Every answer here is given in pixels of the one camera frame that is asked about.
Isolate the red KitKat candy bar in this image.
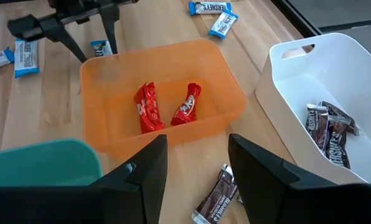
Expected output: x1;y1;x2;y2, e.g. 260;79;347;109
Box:
170;82;203;127
133;81;166;135

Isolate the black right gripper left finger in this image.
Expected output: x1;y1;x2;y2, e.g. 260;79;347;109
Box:
0;134;169;224

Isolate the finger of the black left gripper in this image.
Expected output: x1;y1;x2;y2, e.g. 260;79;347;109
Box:
98;4;120;55
41;17;88;64

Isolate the black aluminium table frame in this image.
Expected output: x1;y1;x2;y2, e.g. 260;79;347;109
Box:
270;0;371;39

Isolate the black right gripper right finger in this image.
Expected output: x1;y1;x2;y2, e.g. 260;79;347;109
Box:
227;133;371;224

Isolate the teal plastic bin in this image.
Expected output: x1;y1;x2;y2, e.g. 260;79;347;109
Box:
0;138;104;187

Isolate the white plastic bin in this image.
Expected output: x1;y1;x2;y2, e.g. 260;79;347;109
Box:
254;32;371;185

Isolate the brown Hershey's candy bar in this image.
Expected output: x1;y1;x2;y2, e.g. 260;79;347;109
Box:
190;163;239;224
320;100;361;137
324;123;352;170
305;103;329;152

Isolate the blue white Hershey's candy bar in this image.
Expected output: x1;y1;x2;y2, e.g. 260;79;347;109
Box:
0;45;16;70
14;39;40;79
188;1;233;16
89;39;114;58
207;11;239;40

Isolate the orange translucent plastic bin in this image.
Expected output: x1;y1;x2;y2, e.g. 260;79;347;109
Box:
79;38;247;160

